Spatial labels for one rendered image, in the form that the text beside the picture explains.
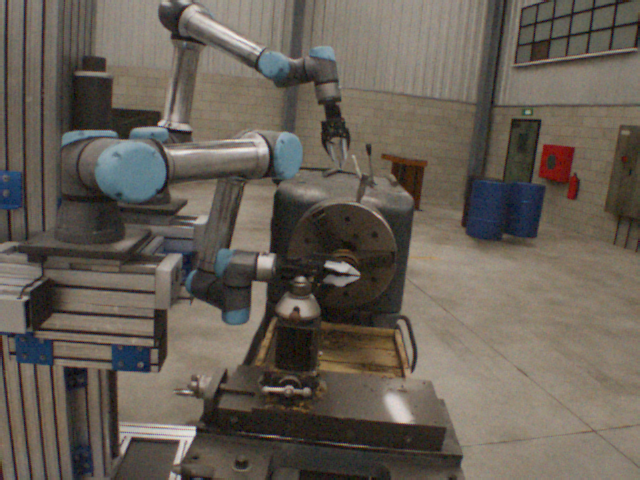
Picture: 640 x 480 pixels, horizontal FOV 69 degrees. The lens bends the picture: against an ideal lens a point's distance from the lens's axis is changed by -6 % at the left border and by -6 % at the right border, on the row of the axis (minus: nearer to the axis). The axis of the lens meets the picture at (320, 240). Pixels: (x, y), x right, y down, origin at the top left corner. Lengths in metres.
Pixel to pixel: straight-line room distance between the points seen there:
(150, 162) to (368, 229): 0.68
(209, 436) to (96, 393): 0.69
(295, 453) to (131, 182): 0.57
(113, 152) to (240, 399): 0.50
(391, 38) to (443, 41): 1.34
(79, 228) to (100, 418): 0.67
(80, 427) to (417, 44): 11.77
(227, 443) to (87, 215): 0.54
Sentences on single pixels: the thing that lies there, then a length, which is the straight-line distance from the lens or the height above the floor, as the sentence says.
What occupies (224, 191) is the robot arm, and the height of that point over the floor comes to 1.25.
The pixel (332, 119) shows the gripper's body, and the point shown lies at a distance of 1.47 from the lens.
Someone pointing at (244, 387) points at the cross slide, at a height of 0.97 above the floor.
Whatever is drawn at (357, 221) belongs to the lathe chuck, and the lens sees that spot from 1.40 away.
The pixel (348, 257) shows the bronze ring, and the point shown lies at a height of 1.11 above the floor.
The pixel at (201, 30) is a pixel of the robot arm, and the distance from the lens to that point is 1.52.
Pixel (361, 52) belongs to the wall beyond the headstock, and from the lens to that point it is 12.13.
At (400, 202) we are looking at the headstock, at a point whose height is 1.23.
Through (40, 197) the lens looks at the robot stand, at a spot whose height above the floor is 1.22.
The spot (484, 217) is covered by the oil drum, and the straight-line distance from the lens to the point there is 7.90.
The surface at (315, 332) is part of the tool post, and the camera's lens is 0.86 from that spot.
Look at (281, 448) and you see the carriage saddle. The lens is 0.90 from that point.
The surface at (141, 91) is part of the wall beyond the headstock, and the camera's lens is 11.51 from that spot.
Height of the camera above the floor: 1.44
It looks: 13 degrees down
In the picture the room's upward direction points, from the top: 5 degrees clockwise
